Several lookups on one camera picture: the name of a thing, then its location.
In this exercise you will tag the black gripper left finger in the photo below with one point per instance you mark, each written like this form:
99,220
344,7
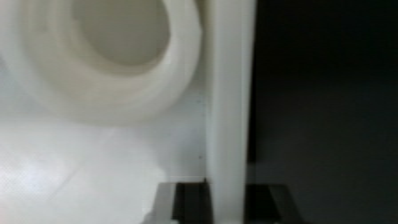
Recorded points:
182,206

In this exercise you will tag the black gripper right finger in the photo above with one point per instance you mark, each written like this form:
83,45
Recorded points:
271,207

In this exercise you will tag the white square tabletop part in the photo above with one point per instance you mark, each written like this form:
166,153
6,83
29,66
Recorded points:
125,81

